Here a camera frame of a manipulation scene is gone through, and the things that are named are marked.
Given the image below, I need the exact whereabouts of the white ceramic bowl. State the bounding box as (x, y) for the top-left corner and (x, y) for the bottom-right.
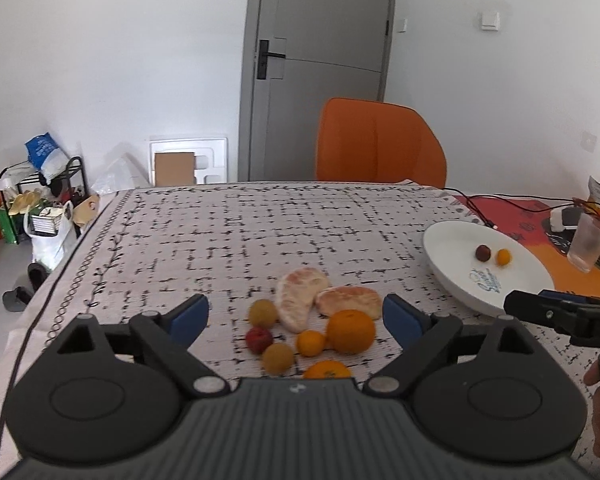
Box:
(422, 221), (554, 318)

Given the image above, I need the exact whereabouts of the clear plastic bag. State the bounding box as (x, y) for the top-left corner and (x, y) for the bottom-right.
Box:
(90, 143), (150, 196)

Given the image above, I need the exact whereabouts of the brown cardboard piece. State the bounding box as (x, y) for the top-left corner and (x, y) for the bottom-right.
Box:
(155, 152), (196, 188)

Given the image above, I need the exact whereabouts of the white light switch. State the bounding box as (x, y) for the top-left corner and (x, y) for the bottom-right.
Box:
(480, 11), (501, 32)

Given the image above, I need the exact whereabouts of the small tangerine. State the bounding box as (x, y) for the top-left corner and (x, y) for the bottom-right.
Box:
(296, 330), (326, 358)
(496, 248), (513, 266)

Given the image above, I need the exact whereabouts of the dark slipper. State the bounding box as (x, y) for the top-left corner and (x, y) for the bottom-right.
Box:
(2, 286), (32, 313)

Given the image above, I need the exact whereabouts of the peeled pomelo segment pale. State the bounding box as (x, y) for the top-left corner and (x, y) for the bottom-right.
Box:
(274, 266), (330, 334)

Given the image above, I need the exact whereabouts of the black door handle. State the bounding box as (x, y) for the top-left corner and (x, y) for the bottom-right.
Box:
(256, 39), (286, 80)

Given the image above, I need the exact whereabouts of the white patterned tablecloth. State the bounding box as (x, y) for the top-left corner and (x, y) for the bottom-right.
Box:
(0, 180), (600, 476)

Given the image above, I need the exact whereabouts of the brown kiwi front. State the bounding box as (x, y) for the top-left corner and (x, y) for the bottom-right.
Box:
(261, 342), (294, 376)

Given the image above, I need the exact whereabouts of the large orange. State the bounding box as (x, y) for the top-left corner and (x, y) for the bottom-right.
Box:
(326, 310), (376, 354)
(302, 360), (352, 379)

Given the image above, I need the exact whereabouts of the orange chair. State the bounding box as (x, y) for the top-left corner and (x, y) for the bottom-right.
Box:
(315, 98), (448, 188)

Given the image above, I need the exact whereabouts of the white charger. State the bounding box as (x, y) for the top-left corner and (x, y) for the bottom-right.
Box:
(550, 206), (582, 233)

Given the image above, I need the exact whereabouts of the grey door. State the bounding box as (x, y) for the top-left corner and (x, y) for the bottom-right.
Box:
(237, 0), (396, 181)

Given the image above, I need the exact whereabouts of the peeled pomelo segment orange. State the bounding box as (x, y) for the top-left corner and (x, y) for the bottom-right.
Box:
(315, 286), (382, 320)

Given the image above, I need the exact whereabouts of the white plastic bag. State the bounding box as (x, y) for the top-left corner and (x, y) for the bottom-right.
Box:
(23, 202), (78, 271)

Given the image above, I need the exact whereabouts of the green box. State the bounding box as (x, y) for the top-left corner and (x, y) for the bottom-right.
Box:
(0, 207), (19, 245)

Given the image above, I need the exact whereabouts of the clear plastic cup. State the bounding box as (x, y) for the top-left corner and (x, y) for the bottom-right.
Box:
(567, 214), (600, 273)

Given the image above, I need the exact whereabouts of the brown kiwi back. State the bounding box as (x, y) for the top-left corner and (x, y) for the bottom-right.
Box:
(248, 299), (278, 330)

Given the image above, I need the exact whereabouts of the large orange front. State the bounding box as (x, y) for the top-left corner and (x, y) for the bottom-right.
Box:
(302, 360), (352, 379)

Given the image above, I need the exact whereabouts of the white foam packaging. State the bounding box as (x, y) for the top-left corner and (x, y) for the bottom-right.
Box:
(149, 138), (227, 188)

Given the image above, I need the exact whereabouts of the black cable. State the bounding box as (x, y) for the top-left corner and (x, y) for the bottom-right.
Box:
(439, 186), (577, 231)

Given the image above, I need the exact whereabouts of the brown kiwi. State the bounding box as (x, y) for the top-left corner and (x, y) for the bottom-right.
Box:
(261, 342), (294, 376)
(248, 299), (278, 330)

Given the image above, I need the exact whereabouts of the large orange back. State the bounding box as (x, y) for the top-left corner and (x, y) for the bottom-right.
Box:
(326, 310), (376, 354)

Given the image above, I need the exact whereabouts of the blue white bag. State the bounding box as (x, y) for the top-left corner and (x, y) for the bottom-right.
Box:
(24, 132), (69, 181)

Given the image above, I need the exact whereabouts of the small tangerine front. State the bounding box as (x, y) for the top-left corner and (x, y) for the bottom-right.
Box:
(496, 248), (513, 266)

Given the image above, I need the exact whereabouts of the red orange table mat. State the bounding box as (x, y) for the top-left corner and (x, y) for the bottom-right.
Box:
(452, 191), (600, 297)

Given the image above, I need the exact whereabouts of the red plum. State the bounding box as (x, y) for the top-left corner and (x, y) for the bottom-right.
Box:
(245, 326), (274, 356)
(475, 244), (492, 262)

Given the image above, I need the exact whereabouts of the black metal rack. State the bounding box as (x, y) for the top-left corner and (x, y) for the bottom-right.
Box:
(0, 156), (88, 244)

